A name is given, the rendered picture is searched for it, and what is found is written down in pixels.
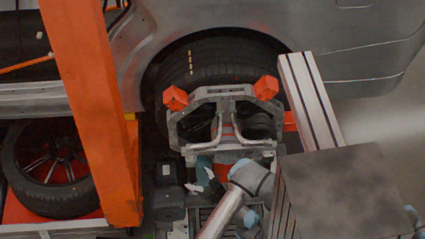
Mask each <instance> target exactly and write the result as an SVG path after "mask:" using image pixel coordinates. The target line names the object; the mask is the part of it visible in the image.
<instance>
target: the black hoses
mask: <svg viewBox="0 0 425 239"><path fill-rule="evenodd" d="M247 128H248V129H252V130H261V129H263V130H265V131H267V132H269V133H270V135H271V138H272V139H278V134H277V129H276V122H275V121H272V120H271V119H270V118H269V116H268V115H266V114H265V113H257V114H254V115H253V116H251V117H249V118H248V119H240V129H241V132H245V131H247Z"/></svg>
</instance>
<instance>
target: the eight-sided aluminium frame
mask: <svg viewBox="0 0 425 239"><path fill-rule="evenodd" d="M187 99H188V106H187V107H185V108H184V109H182V110H181V111H180V112H175V111H173V110H172V109H171V108H170V109H169V110H167V125H168V131H169V143H170V149H173V150H174V151H177V152H179V153H180V152H181V147H184V146H185V145H186V143H191V142H190V141H187V140H186V139H183V138H182V137H179V136H178V135H177V124H176V122H177V121H179V120H180V119H181V118H183V117H185V116H186V115H187V114H189V113H190V112H192V111H193V110H194V109H196V108H197V107H199V106H200V105H201V104H203V103H206V102H217V101H223V102H225V101H231V100H249V101H250V102H252V103H254V104H256V105H257V106H259V107H261V108H262V109H264V110H266V111H267V112H270V113H271V114H273V115H274V118H273V121H275V122H276V129H277V134H278V139H272V141H277V142H278V143H279V142H281V141H282V133H283V128H284V118H285V111H284V104H283V103H281V101H279V100H277V99H275V98H272V99H270V100H269V101H268V102H265V101H263V100H260V99H258V98H256V90H255V85H252V84H245V83H243V84H231V85H220V86H200V87H198V88H197V89H195V90H194V91H193V92H191V93H190V94H189V95H188V96H187ZM269 138H271V135H270V133H269V132H268V133H266V134H264V135H263V136H261V137H259V138H258V139H269ZM259 154H261V151H251V152H242V158H248V159H250V160H251V159H252V158H254V157H255V156H257V155H259ZM212 155H214V154H210V155H208V156H209V157H210V158H211V160H212V163H218V162H217V161H216V160H215V158H214V156H212ZM242 158H241V159H242Z"/></svg>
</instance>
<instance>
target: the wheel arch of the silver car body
mask: <svg viewBox="0 0 425 239"><path fill-rule="evenodd" d="M207 29H211V31H212V37H213V36H220V35H222V36H224V35H228V36H229V35H233V36H240V37H246V38H250V39H254V40H257V41H260V42H262V43H264V44H265V45H268V46H269V47H270V48H272V49H273V50H274V51H276V52H277V53H278V54H287V53H292V52H294V51H293V50H292V49H291V48H290V47H289V46H288V45H287V44H286V43H284V42H283V41H282V40H280V39H279V38H277V37H274V36H272V35H269V34H268V33H265V32H262V31H258V30H255V29H249V28H246V27H212V28H207ZM207 29H201V30H198V31H195V32H191V33H189V34H186V42H187V43H189V42H192V41H194V40H199V39H201V38H200V31H203V30H207ZM184 36H185V35H182V36H180V37H178V38H176V39H175V40H173V41H171V42H170V43H168V44H166V45H165V46H164V47H163V48H161V49H160V50H159V51H158V52H157V53H156V54H155V55H154V56H153V57H152V58H151V60H150V61H149V62H148V63H147V65H146V66H145V68H144V70H143V72H142V74H141V77H140V79H139V84H138V89H137V95H138V100H139V104H140V107H141V109H142V111H143V112H145V71H146V68H147V67H148V65H149V64H152V63H158V62H163V61H164V60H165V59H166V58H167V57H168V56H169V55H170V54H171V53H173V52H174V51H175V50H177V49H178V48H180V47H181V46H183V45H185V43H184Z"/></svg>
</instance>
